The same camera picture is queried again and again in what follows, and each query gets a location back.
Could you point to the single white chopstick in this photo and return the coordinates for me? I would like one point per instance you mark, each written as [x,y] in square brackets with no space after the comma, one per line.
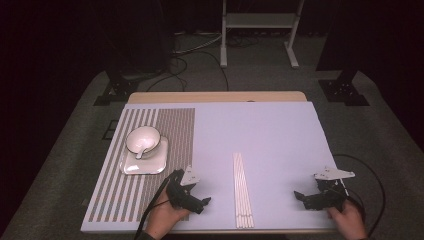
[235,190]

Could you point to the person's right hand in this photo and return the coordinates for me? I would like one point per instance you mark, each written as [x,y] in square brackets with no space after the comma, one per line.
[350,220]

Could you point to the white metal stand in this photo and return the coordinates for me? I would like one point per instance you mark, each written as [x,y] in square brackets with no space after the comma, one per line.
[260,20]

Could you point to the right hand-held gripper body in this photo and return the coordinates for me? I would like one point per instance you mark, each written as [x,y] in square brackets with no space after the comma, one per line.
[328,198]

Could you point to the white ceramic spoon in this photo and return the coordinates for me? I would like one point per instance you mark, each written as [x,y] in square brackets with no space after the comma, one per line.
[140,153]

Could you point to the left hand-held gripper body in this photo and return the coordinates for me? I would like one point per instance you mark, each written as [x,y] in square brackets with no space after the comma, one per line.
[180,195]

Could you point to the black stand base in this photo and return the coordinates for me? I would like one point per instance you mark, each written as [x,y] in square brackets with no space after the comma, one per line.
[345,90]
[116,91]

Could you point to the white square plate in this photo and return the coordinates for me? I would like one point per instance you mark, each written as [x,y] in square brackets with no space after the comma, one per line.
[146,165]

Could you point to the row of white chopsticks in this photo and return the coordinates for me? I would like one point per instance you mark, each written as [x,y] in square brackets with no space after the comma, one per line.
[245,200]

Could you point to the striped placemat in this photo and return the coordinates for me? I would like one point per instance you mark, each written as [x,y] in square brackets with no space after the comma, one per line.
[176,133]

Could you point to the white bowl with dark rim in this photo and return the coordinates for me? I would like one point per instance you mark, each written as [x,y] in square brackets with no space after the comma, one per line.
[143,138]

